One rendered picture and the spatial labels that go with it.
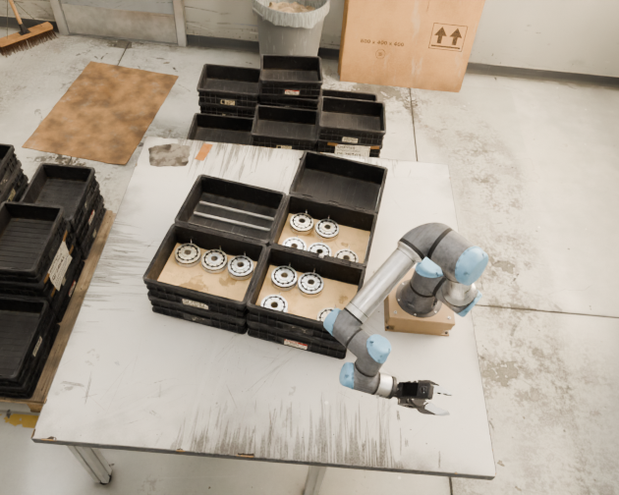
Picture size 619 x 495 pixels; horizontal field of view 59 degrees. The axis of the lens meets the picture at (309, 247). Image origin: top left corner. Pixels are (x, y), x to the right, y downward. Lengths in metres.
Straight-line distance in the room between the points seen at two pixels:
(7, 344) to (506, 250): 2.85
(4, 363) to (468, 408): 2.01
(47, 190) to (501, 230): 2.77
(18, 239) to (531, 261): 2.92
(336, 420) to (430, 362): 0.45
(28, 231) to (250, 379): 1.44
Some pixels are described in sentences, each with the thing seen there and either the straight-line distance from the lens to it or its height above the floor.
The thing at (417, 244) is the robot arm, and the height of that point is 1.36.
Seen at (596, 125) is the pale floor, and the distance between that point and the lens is 5.06.
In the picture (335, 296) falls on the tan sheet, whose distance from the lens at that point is 2.15.
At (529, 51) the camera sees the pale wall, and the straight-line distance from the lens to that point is 5.19.
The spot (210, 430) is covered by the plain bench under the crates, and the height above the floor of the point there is 0.70.
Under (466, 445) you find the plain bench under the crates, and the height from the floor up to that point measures 0.70.
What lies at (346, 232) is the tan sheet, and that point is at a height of 0.83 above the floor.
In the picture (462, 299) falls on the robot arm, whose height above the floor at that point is 1.05.
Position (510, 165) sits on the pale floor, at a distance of 4.30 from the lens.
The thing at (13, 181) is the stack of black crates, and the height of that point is 0.44.
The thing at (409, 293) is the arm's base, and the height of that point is 0.86.
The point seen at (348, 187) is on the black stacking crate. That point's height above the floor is 0.83.
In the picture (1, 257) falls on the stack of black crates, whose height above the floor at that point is 0.49.
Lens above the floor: 2.60
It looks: 51 degrees down
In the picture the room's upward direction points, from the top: 7 degrees clockwise
